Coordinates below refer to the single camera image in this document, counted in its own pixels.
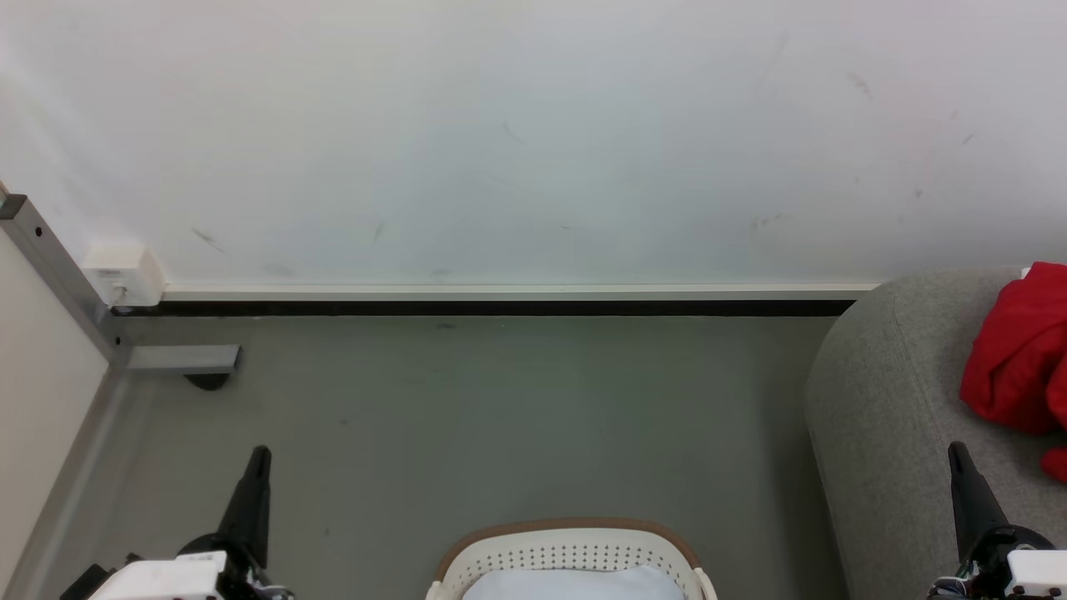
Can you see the red clothing with white lining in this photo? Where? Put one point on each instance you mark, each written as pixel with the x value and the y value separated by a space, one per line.
pixel 1021 358

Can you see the grey fabric sofa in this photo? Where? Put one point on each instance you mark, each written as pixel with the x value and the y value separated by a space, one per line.
pixel 884 433

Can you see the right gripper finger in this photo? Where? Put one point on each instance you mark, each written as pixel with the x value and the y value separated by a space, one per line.
pixel 971 500

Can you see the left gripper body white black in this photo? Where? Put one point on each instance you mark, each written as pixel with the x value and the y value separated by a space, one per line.
pixel 167 579

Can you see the pale blue clothing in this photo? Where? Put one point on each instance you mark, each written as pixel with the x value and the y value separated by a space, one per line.
pixel 575 585

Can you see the white wall socket box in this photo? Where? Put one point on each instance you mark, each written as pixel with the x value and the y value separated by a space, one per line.
pixel 125 273

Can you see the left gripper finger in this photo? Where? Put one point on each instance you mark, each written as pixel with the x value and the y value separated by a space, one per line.
pixel 252 500

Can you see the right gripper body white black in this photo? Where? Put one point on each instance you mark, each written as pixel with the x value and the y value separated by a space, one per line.
pixel 1029 571

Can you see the grey metal frame post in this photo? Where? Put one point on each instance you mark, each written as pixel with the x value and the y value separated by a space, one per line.
pixel 58 275

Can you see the white perforated laundry basket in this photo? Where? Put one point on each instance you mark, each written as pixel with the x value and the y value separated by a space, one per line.
pixel 575 548

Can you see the black and white baseboard strip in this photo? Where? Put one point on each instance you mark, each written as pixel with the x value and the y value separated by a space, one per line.
pixel 500 302

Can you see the black caster wheel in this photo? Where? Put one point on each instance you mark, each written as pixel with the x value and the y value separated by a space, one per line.
pixel 208 381

